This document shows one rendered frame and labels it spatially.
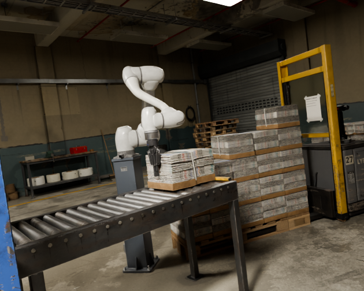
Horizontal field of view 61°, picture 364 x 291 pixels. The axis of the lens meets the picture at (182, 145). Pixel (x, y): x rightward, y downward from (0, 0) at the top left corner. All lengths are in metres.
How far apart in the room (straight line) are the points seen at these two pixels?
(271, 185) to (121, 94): 7.50
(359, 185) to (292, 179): 0.79
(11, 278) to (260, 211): 2.46
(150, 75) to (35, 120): 6.83
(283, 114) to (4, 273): 2.81
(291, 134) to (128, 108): 7.38
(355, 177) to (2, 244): 3.38
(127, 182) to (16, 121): 6.46
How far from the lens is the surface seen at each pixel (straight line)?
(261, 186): 3.20
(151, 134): 1.96
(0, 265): 1.21
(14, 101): 8.98
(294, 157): 3.44
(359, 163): 3.87
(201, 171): 2.08
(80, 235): 1.48
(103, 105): 9.75
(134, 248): 2.87
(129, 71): 2.40
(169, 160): 1.92
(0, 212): 1.18
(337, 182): 3.61
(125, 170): 2.70
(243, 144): 3.06
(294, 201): 3.48
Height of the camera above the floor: 1.18
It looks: 3 degrees down
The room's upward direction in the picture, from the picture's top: 7 degrees counter-clockwise
